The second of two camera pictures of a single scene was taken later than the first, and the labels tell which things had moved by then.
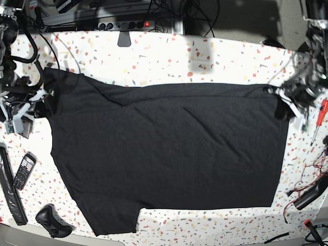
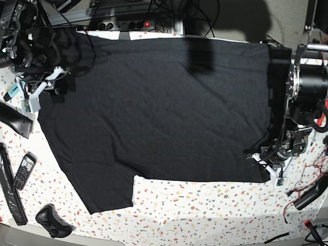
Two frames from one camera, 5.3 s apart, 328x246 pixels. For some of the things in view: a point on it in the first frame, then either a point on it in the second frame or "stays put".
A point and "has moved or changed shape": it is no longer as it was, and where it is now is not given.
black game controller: x=48 y=217 stays put
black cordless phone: x=25 y=170 stays put
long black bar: x=10 y=189 stays put
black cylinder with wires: x=321 y=185 stays put
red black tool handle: x=308 y=224 stays put
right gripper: x=299 y=95 to x=273 y=157
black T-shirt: x=126 y=147 has moved or changed shape
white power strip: x=126 y=25 stays put
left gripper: x=17 y=101 to x=32 y=86
